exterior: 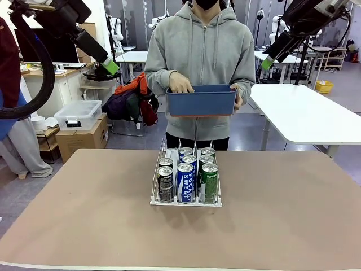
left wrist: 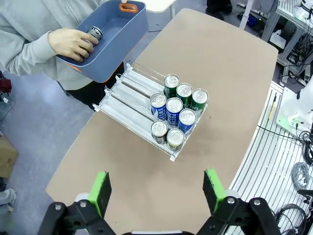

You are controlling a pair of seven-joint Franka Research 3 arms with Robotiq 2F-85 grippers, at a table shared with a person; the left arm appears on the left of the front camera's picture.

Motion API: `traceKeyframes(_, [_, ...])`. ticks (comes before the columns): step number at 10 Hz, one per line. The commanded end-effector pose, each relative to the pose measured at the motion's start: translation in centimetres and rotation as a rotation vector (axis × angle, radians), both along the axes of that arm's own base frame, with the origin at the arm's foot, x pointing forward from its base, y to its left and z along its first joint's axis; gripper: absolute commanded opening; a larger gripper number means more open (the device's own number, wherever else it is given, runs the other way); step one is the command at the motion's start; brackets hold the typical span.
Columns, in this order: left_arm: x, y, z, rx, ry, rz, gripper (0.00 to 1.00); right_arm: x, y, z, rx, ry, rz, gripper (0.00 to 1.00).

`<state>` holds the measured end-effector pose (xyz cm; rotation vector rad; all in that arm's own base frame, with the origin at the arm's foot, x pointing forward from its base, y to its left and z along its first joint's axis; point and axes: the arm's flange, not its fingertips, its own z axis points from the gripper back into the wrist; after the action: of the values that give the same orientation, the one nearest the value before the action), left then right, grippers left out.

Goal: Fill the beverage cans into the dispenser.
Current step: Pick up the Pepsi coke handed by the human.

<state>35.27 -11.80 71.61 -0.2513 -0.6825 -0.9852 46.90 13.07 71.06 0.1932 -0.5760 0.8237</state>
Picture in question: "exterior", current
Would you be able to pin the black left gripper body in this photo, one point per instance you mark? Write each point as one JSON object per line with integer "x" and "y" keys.
{"x": 67, "y": 17}

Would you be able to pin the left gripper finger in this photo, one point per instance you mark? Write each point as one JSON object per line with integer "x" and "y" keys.
{"x": 94, "y": 45}
{"x": 89, "y": 50}

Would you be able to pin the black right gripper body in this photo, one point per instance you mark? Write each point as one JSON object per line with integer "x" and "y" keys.
{"x": 304, "y": 14}

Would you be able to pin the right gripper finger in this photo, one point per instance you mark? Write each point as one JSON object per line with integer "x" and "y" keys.
{"x": 287, "y": 49}
{"x": 280, "y": 45}

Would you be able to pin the blue plastic bin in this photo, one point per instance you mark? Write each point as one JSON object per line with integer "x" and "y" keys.
{"x": 201, "y": 103}

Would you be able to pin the green Chilsung cider can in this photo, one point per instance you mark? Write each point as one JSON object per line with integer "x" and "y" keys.
{"x": 208, "y": 151}
{"x": 210, "y": 186}
{"x": 206, "y": 159}

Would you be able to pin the blue Pocari Sweat can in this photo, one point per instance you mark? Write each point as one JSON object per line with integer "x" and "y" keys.
{"x": 186, "y": 151}
{"x": 189, "y": 159}
{"x": 186, "y": 183}

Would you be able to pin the grey-sleeved right forearm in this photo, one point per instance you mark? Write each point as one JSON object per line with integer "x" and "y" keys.
{"x": 158, "y": 74}

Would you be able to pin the grey-sleeved left forearm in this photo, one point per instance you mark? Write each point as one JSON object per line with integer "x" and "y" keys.
{"x": 246, "y": 84}

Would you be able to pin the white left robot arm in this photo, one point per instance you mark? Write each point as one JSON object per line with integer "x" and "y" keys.
{"x": 38, "y": 2}

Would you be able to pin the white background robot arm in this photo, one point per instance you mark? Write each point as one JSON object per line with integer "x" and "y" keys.
{"x": 273, "y": 38}
{"x": 154, "y": 22}
{"x": 118, "y": 31}

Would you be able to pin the person's left hand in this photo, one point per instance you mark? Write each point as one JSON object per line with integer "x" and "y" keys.
{"x": 238, "y": 97}

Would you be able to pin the person's right hand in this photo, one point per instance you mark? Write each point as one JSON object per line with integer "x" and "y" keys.
{"x": 182, "y": 83}

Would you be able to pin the plain brown cardboard box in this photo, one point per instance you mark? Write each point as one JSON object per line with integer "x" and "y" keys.
{"x": 90, "y": 28}

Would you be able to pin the white background table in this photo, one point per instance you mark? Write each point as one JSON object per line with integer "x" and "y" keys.
{"x": 132, "y": 56}
{"x": 258, "y": 55}

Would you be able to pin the black monitor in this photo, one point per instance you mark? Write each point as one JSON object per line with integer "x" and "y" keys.
{"x": 65, "y": 53}

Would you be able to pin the black tray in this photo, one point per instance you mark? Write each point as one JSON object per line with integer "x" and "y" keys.
{"x": 98, "y": 76}

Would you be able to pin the black light stand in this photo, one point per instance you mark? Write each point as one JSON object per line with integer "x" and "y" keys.
{"x": 260, "y": 14}

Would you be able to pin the beige side table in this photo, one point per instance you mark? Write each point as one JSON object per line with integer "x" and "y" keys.
{"x": 94, "y": 87}

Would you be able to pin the white cabinet with wooden top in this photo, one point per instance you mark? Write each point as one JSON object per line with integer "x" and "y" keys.
{"x": 65, "y": 90}

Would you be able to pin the yellow plastic bin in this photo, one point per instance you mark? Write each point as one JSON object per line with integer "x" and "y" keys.
{"x": 324, "y": 87}

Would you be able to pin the orange jacket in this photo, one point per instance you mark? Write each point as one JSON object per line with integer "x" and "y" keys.
{"x": 132, "y": 84}

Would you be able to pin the dark purple jacket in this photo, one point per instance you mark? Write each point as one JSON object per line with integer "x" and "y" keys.
{"x": 115, "y": 105}

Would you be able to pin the clear plastic storage box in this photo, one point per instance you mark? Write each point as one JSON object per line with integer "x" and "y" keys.
{"x": 77, "y": 113}

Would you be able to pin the red background object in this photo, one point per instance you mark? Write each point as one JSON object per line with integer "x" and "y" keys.
{"x": 354, "y": 57}

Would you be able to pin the dark green garment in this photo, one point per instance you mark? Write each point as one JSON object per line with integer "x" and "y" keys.
{"x": 132, "y": 107}

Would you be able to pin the large white table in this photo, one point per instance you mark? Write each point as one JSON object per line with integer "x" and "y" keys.
{"x": 310, "y": 118}

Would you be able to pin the person in grey hoodie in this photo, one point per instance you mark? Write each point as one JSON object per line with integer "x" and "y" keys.
{"x": 203, "y": 50}

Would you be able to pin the white paper roll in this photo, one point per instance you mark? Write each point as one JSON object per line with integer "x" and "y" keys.
{"x": 39, "y": 124}

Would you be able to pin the small wooden shelf rack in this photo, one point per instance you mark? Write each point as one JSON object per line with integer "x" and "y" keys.
{"x": 50, "y": 131}

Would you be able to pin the large printed cardboard box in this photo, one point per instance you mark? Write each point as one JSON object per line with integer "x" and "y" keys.
{"x": 81, "y": 141}

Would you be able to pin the person in grey sweatpants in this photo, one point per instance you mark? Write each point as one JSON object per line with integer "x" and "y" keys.
{"x": 19, "y": 141}

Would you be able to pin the black Pepsi can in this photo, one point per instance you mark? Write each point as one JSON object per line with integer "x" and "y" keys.
{"x": 165, "y": 162}
{"x": 165, "y": 183}

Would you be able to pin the metal chair frame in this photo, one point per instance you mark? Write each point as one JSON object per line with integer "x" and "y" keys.
{"x": 127, "y": 133}

